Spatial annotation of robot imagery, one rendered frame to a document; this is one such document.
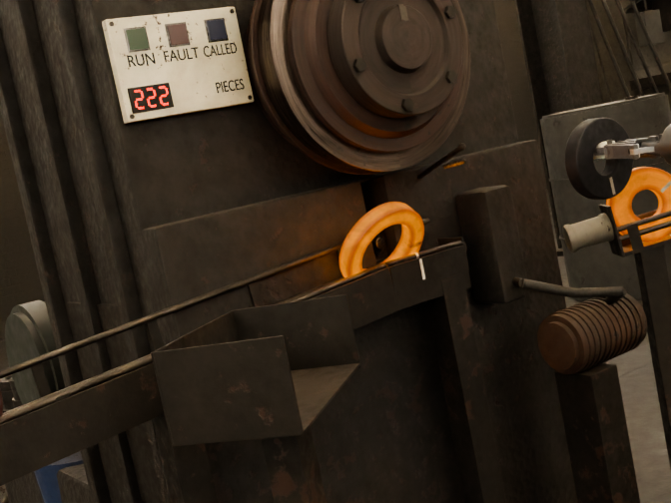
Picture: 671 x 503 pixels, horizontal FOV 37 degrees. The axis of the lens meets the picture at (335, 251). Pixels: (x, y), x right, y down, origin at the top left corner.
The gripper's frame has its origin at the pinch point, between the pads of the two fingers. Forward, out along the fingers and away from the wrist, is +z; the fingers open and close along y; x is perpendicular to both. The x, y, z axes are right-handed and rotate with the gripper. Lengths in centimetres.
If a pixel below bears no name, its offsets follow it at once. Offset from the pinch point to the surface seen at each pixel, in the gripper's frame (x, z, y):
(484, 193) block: -6.0, 22.4, -9.6
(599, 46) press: 26, 530, 637
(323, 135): 12, 23, -46
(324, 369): -24, 3, -67
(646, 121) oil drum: -14, 155, 213
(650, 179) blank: -8.8, 3.6, 18.4
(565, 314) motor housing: -31.9, 9.6, -4.8
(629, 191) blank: -10.5, 6.0, 14.6
